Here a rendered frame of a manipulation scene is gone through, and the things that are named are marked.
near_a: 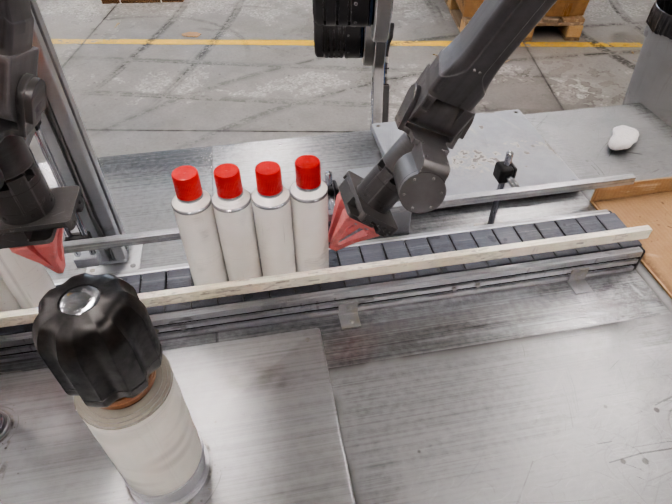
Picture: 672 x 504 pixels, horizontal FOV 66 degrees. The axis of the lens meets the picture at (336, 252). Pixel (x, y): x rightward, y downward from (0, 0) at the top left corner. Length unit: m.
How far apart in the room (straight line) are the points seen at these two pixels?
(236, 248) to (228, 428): 0.24
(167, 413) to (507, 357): 0.50
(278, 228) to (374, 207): 0.13
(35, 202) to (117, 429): 0.27
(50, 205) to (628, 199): 0.99
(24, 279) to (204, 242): 0.24
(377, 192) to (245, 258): 0.21
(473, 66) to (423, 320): 0.39
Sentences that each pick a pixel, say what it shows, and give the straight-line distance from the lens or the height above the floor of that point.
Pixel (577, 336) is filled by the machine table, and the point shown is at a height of 0.83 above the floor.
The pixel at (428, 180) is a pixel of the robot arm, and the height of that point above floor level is 1.10.
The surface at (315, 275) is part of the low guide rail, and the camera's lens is 0.76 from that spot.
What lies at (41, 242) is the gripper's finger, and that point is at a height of 1.08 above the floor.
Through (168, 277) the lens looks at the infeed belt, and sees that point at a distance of 0.85.
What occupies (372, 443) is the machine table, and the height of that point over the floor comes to 0.83.
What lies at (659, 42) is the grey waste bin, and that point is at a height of 0.50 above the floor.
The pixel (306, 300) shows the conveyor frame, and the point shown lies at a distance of 0.78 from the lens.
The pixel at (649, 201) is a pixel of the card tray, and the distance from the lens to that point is 1.18.
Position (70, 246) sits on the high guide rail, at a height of 0.96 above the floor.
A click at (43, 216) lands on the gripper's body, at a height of 1.10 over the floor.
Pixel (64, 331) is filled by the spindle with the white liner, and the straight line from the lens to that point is 0.42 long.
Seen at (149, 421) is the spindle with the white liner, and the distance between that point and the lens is 0.50.
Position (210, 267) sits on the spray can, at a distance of 0.76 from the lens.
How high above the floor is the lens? 1.47
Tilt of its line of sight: 44 degrees down
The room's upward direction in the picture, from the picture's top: straight up
